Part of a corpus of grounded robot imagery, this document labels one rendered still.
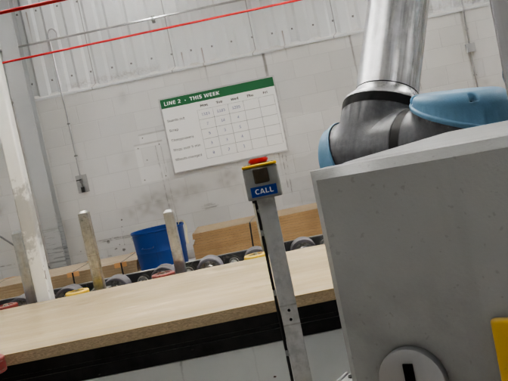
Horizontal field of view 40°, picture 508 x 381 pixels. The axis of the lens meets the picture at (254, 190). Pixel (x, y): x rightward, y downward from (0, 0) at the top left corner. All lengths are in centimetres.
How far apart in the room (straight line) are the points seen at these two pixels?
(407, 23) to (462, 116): 22
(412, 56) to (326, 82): 770
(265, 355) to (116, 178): 722
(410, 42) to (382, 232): 71
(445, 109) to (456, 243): 55
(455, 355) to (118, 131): 855
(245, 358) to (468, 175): 145
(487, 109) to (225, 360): 105
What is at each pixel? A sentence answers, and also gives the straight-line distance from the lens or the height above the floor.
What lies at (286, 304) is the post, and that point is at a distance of 144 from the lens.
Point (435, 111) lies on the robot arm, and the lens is 82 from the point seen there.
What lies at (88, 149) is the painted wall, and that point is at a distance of 887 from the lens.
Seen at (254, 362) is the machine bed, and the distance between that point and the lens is 170.
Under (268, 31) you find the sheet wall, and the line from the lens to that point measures 875.
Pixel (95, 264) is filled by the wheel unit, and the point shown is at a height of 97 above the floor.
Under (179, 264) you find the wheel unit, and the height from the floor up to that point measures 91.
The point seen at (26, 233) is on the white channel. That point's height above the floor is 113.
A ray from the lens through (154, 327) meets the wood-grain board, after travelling 168.
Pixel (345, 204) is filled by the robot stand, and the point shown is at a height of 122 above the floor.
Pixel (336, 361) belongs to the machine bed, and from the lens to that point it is 170.
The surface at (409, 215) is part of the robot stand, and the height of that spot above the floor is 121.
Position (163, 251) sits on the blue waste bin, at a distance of 698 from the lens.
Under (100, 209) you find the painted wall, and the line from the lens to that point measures 887.
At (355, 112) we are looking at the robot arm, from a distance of 93.
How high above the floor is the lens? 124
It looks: 3 degrees down
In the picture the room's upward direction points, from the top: 12 degrees counter-clockwise
